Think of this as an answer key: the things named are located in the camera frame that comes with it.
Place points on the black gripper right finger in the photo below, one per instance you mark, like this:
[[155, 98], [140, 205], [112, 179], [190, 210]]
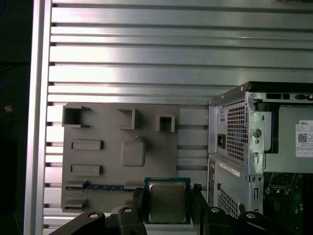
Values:
[[212, 220]]

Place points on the black PC case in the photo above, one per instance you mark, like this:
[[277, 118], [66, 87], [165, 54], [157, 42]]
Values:
[[234, 181]]

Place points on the grey parts rack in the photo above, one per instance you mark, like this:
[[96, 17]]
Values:
[[110, 151]]

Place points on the green motherboard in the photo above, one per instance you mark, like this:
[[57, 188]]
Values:
[[281, 195]]

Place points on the RAM stick with blue label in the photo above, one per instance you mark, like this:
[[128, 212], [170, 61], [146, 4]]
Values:
[[105, 188]]

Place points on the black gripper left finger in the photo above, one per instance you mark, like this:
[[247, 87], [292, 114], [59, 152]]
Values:
[[127, 220]]

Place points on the grey power supply unit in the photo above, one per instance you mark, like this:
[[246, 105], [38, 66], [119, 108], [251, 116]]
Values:
[[286, 137]]

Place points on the silver CPU chip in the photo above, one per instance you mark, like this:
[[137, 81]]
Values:
[[166, 200]]

